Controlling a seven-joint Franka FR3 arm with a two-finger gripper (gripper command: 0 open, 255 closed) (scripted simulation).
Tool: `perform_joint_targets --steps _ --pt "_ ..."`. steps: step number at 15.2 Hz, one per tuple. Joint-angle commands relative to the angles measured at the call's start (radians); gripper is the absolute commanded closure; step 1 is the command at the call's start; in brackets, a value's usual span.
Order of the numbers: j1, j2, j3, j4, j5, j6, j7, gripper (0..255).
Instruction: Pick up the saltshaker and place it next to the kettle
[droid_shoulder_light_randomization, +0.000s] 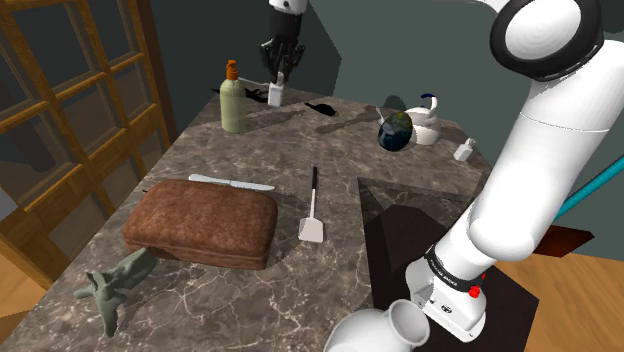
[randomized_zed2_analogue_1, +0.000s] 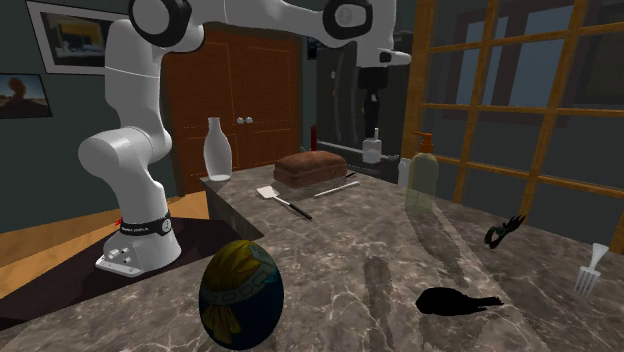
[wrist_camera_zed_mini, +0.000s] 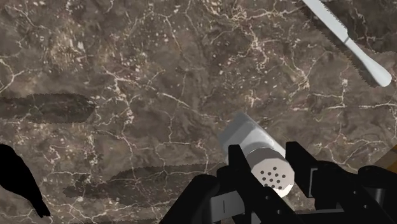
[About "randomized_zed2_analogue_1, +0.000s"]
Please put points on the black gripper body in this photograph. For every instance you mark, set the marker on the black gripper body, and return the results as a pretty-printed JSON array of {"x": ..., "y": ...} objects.
[{"x": 373, "y": 78}]

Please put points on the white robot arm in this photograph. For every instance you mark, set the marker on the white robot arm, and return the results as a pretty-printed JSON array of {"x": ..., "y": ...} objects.
[{"x": 136, "y": 97}]

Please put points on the dark refrigerator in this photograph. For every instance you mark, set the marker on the dark refrigerator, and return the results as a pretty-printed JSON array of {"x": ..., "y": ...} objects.
[{"x": 341, "y": 97}]

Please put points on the small white bottle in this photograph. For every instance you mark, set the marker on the small white bottle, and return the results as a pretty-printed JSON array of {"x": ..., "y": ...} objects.
[{"x": 372, "y": 150}]

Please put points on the brown bread loaf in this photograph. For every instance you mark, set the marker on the brown bread loaf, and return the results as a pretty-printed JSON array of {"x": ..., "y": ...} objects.
[{"x": 309, "y": 168}]

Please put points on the brown wooden double door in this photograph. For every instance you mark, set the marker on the brown wooden double door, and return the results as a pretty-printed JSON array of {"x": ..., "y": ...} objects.
[{"x": 263, "y": 88}]

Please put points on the green soap dispenser, orange pump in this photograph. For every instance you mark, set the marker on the green soap dispenser, orange pump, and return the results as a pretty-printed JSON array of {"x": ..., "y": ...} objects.
[{"x": 422, "y": 180}]

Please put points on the long white knife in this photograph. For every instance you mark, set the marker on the long white knife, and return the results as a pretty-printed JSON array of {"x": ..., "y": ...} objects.
[{"x": 336, "y": 189}]

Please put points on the white glass vase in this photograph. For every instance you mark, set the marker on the white glass vase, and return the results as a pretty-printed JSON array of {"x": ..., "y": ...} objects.
[{"x": 217, "y": 151}]

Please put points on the dark green curled object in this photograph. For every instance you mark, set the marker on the dark green curled object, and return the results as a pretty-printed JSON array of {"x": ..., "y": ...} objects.
[{"x": 497, "y": 235}]

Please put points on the black oblong object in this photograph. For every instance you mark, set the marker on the black oblong object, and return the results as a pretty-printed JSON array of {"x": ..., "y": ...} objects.
[{"x": 448, "y": 301}]

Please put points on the blue and yellow decorated egg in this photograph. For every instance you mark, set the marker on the blue and yellow decorated egg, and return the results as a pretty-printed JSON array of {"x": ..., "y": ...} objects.
[{"x": 241, "y": 302}]

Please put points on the white fork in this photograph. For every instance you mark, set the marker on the white fork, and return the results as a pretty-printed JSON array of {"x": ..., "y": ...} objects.
[{"x": 587, "y": 278}]

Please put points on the dark robot stand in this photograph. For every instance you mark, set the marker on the dark robot stand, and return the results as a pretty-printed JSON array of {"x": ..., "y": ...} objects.
[{"x": 63, "y": 282}]

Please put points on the window with wooden frame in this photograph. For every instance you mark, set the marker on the window with wooden frame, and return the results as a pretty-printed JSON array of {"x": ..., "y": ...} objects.
[{"x": 536, "y": 107}]

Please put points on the white framed wall picture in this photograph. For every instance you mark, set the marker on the white framed wall picture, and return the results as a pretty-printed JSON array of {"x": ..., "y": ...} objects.
[{"x": 73, "y": 41}]

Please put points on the dark framed wall picture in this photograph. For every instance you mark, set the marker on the dark framed wall picture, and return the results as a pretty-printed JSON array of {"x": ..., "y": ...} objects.
[{"x": 22, "y": 95}]

